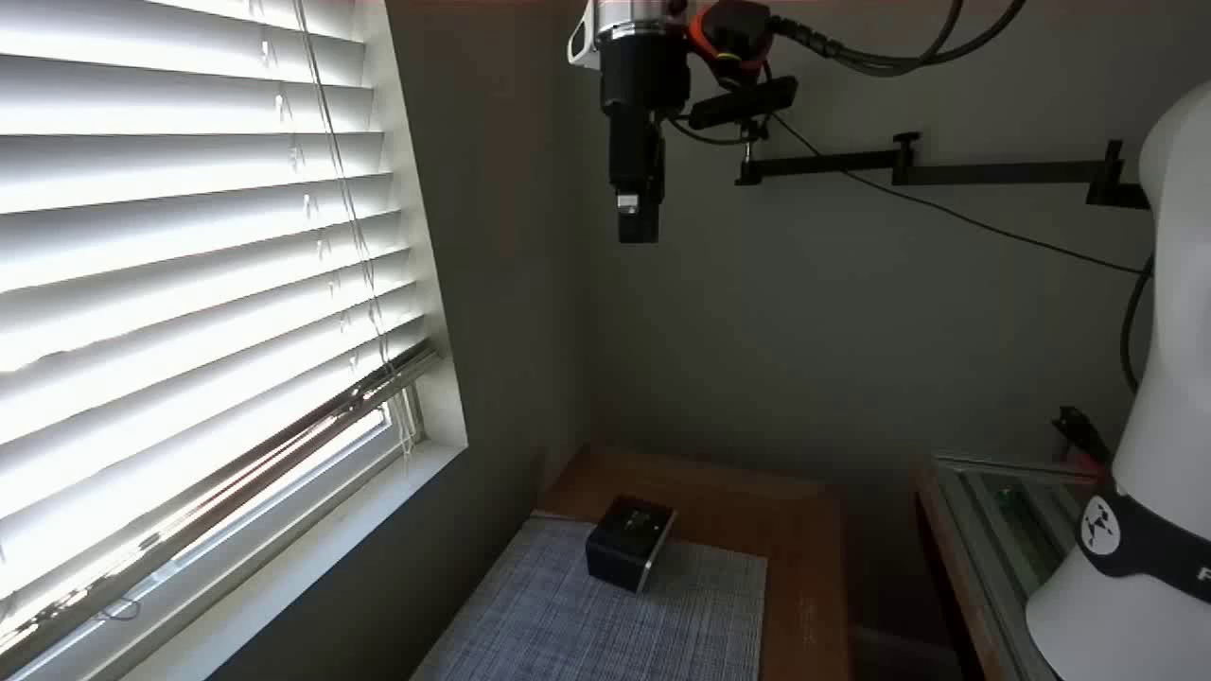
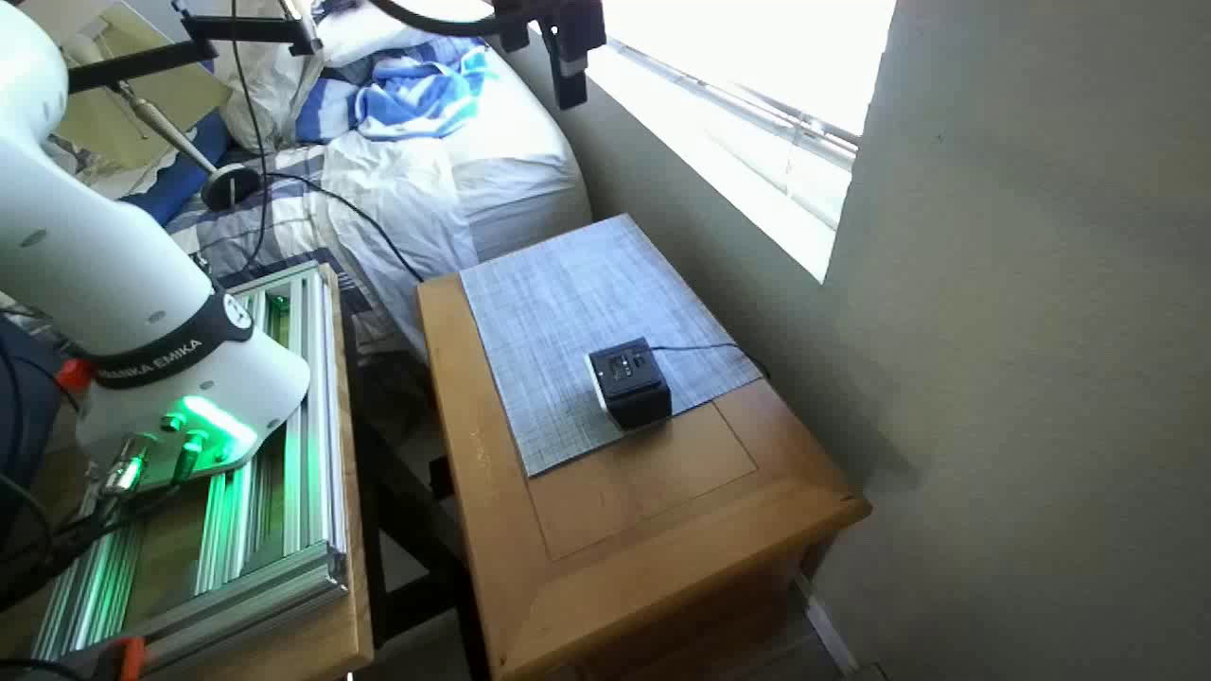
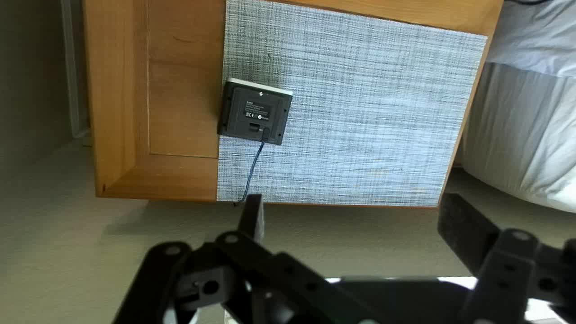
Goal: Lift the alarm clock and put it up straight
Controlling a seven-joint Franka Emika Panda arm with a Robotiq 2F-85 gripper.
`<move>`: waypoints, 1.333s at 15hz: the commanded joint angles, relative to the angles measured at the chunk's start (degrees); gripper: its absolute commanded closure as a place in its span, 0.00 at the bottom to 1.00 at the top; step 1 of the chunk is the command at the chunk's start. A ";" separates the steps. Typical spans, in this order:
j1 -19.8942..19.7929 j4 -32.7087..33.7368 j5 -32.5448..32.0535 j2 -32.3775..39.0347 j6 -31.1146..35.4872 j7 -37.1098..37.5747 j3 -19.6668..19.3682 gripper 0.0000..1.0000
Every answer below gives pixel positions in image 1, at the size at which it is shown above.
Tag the grey woven placemat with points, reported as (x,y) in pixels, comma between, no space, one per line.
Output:
(609,628)

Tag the black cube alarm clock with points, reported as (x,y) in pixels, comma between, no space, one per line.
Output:
(628,546)

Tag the white window frame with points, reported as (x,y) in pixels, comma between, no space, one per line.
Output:
(436,402)

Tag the black wrist camera orange mount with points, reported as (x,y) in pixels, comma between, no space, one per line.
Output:
(735,32)

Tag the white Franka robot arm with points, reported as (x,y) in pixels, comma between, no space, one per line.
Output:
(1174,380)

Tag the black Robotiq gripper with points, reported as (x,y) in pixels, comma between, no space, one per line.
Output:
(646,90)

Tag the white window blinds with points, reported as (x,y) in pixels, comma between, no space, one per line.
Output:
(192,253)

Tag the glass-topped side table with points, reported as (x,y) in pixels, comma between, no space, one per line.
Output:
(998,530)

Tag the black stereo camera bar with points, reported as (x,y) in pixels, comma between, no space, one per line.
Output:
(749,99)

